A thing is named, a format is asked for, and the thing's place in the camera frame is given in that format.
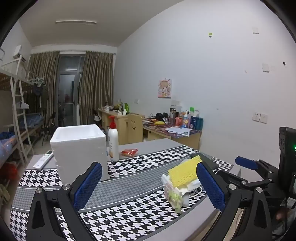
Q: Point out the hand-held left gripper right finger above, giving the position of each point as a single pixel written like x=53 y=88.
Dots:
x=211 y=187

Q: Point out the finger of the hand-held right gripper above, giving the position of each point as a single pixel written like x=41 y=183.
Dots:
x=247 y=183
x=246 y=162

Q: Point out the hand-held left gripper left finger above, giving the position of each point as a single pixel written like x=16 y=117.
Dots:
x=89 y=185

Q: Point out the yellow foam net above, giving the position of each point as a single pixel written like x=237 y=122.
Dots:
x=182 y=173

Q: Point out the white foam box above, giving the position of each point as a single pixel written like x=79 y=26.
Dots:
x=78 y=153

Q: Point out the white green foam net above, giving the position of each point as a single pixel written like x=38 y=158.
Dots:
x=174 y=200

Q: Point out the person's right hand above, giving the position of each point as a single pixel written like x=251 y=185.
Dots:
x=282 y=213

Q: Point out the black smartphone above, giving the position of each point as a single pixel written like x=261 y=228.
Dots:
x=211 y=163

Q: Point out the houndstooth tablecloth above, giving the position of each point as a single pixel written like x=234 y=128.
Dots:
x=129 y=208

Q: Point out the white pump lotion bottle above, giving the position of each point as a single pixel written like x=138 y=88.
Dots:
x=113 y=143

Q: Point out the red snack packet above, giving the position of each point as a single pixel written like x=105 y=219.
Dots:
x=129 y=152

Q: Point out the white remote control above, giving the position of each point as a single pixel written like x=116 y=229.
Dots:
x=42 y=160

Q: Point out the wooden desk with colourful mat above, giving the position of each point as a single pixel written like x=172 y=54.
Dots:
x=185 y=139

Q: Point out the printed paper sheets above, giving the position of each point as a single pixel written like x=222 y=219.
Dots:
x=180 y=131

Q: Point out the wooden desk with drawers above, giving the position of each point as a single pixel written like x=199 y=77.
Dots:
x=118 y=125

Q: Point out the row of toiletry bottles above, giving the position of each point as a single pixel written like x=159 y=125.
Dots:
x=192 y=121

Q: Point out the wooden smiley chair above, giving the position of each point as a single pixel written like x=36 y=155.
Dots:
x=134 y=127

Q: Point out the steel thermos flask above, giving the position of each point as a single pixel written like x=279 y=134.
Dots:
x=172 y=115

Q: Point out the yellow tube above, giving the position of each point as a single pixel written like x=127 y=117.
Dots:
x=159 y=123

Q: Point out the blue patterned bedding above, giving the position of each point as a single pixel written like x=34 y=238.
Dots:
x=32 y=120

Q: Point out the black headphones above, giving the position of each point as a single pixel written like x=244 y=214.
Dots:
x=161 y=115

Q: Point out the glass balcony door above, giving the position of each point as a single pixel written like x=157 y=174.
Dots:
x=68 y=92

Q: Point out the brown curtain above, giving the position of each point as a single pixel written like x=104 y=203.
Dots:
x=42 y=88
x=97 y=88

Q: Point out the hanging dark clothes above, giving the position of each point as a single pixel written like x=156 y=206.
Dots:
x=38 y=89

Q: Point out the white metal bunk bed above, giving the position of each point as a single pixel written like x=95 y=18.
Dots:
x=17 y=97

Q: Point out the white air conditioner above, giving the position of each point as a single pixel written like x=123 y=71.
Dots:
x=18 y=52

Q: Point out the ceiling tube light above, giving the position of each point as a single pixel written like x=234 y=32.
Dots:
x=76 y=22

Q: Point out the white double wall socket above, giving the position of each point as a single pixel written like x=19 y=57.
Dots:
x=176 y=103

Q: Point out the white wall switch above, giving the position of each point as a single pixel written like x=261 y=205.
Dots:
x=255 y=30
x=266 y=67

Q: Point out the cartoon wall picture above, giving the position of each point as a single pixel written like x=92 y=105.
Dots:
x=165 y=88

